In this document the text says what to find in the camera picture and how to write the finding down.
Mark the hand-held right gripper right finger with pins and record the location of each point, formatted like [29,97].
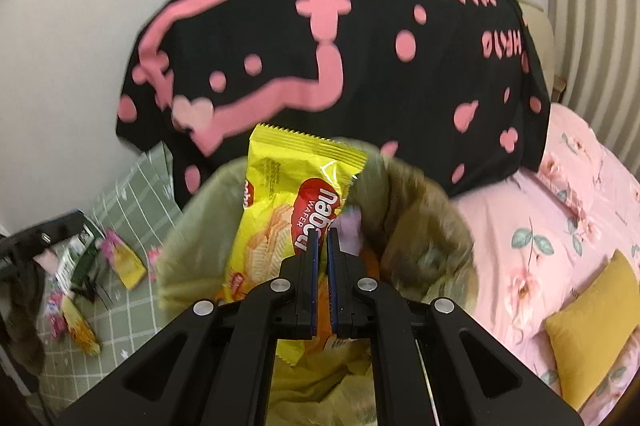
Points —
[345,296]

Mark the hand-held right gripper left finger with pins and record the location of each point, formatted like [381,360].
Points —
[305,296]

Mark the pink wrapper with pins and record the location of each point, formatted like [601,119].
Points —
[55,308]

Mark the yellow wafer packet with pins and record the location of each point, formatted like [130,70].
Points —
[280,206]

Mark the gold red wrapper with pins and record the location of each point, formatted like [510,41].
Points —
[80,326]

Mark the bin with yellow bag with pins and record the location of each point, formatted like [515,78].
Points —
[420,226]

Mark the green checked tablecloth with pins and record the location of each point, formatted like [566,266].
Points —
[120,331]

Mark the black pink-printed blanket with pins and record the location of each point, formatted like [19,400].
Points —
[375,106]

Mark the pink floral bedsheet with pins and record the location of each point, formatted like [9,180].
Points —
[550,216]

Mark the yellow pillow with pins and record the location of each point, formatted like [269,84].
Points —
[595,331]

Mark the beige headboard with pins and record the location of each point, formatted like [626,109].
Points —
[542,41]

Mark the striped curtain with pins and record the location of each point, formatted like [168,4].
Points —
[590,31]

